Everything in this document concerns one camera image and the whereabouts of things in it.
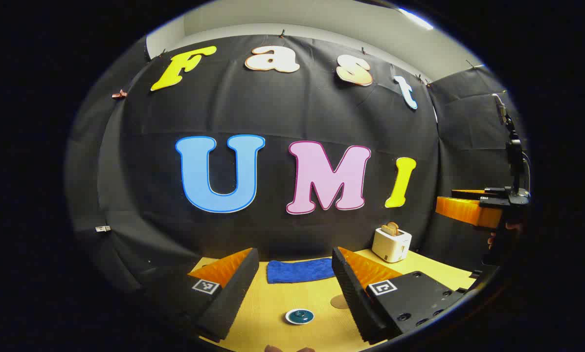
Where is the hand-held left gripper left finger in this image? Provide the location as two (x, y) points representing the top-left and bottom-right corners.
(141, 248), (260, 343)

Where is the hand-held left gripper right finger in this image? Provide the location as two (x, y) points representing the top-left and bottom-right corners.
(332, 246), (471, 345)

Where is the white teacup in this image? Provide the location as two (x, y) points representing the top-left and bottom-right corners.
(285, 308), (315, 326)

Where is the blue towel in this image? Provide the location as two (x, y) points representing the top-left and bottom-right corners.
(267, 258), (336, 285)

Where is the white toaster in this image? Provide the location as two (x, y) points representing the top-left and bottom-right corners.
(372, 227), (412, 264)

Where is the black backdrop cloth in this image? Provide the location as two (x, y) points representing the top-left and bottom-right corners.
(65, 34), (525, 294)

